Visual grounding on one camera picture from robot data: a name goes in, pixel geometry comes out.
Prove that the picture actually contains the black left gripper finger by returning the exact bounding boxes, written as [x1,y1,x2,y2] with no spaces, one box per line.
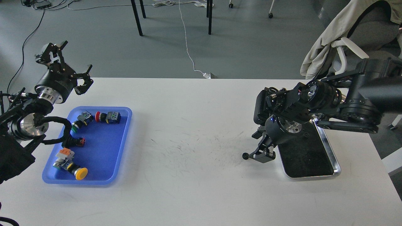
[73,64,94,95]
[35,40,76,76]

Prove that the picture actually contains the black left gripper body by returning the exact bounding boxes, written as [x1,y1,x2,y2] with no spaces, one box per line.
[35,69,78,104]

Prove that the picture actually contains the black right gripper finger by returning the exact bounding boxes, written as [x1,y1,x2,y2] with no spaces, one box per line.
[252,126,271,154]
[248,143,276,163]

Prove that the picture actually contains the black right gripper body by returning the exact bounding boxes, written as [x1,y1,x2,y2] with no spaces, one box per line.
[253,83,310,145]

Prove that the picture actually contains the small black gear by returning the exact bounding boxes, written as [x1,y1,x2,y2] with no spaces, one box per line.
[242,153,249,160]

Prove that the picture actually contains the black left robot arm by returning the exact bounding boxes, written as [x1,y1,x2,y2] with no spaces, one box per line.
[1,40,93,182]

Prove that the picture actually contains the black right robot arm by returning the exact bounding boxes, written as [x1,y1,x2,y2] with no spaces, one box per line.
[243,57,402,163]

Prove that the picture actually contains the silver metal tray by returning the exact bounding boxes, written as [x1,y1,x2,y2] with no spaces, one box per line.
[277,117,341,180]

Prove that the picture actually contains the blue plastic tray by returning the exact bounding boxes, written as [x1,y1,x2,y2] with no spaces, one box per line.
[42,106,132,186]

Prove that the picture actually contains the beige jacket on chair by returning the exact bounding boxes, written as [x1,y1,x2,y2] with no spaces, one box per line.
[300,0,402,79]

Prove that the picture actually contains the orange white connector block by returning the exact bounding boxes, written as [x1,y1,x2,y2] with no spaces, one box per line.
[56,148,75,162]

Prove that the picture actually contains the white power adapter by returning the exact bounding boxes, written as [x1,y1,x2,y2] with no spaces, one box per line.
[203,73,217,79]

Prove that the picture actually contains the black table leg left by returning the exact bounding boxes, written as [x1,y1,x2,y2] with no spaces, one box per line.
[130,0,146,37]

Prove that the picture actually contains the black table leg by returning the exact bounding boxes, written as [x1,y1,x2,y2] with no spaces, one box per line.
[206,0,213,35]
[130,0,146,37]

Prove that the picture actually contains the grey office chair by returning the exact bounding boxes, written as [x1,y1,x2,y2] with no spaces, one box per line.
[317,0,401,133]

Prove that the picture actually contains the black table leg right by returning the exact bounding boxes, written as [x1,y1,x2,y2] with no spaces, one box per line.
[206,0,213,35]

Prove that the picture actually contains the black cable on floor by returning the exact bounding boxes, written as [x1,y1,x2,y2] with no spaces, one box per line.
[7,0,76,94]

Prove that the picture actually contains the green push button switch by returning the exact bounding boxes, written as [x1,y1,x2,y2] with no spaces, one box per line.
[71,111,94,132]

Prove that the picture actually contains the red push button switch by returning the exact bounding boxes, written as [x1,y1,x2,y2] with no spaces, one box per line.
[94,111,121,124]

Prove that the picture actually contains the black red-tipped switch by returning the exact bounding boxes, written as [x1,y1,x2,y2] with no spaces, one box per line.
[61,135,86,149]

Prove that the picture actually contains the yellow push button switch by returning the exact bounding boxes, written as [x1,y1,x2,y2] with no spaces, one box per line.
[52,158,89,180]

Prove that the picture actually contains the white cable on floor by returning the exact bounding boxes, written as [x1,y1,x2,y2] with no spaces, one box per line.
[152,0,215,76]

